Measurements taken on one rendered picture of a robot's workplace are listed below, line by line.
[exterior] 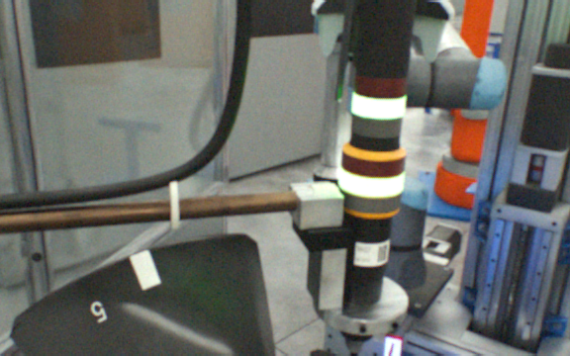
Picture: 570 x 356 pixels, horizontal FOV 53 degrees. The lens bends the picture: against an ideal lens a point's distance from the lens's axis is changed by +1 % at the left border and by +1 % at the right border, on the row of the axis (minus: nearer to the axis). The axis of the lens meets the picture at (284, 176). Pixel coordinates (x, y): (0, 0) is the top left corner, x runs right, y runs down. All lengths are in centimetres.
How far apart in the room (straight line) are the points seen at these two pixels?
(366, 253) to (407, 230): 84
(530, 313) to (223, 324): 91
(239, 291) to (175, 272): 6
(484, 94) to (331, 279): 51
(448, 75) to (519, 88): 46
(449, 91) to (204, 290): 47
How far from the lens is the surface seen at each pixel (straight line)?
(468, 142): 438
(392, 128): 37
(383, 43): 36
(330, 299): 41
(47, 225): 36
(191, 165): 35
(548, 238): 126
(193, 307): 52
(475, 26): 450
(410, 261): 127
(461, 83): 84
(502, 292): 137
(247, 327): 53
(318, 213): 37
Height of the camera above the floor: 169
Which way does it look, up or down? 20 degrees down
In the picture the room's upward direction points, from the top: 2 degrees clockwise
